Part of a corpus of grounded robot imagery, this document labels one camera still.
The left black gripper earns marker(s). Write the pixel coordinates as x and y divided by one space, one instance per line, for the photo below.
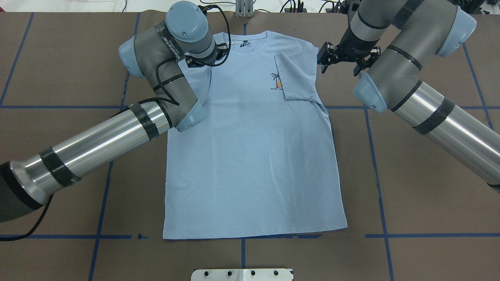
204 61

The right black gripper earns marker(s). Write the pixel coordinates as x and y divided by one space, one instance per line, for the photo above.
349 54

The light blue t-shirt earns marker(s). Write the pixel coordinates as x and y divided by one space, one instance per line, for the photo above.
263 161

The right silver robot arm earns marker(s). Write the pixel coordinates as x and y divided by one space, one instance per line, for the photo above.
393 40

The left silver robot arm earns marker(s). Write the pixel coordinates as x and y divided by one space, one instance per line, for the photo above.
184 35

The aluminium frame post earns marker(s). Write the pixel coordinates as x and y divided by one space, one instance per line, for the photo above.
244 8

